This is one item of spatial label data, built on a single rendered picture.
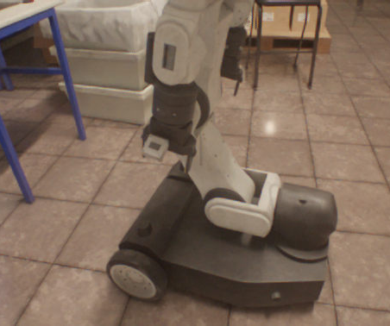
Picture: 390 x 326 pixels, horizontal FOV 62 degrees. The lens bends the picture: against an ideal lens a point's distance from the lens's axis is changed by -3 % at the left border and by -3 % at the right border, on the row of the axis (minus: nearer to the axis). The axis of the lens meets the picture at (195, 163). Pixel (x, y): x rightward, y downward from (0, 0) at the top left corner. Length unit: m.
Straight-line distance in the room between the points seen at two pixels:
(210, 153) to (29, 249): 0.85
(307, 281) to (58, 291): 0.82
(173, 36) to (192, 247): 0.69
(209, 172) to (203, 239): 0.24
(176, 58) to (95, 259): 0.92
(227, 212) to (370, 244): 0.65
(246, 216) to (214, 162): 0.18
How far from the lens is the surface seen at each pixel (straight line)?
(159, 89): 0.65
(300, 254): 1.07
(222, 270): 1.03
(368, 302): 1.27
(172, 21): 0.58
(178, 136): 0.70
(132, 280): 1.15
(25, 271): 1.40
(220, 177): 0.98
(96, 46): 2.01
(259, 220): 0.98
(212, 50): 0.81
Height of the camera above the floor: 1.00
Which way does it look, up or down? 36 degrees down
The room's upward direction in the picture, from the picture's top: 2 degrees counter-clockwise
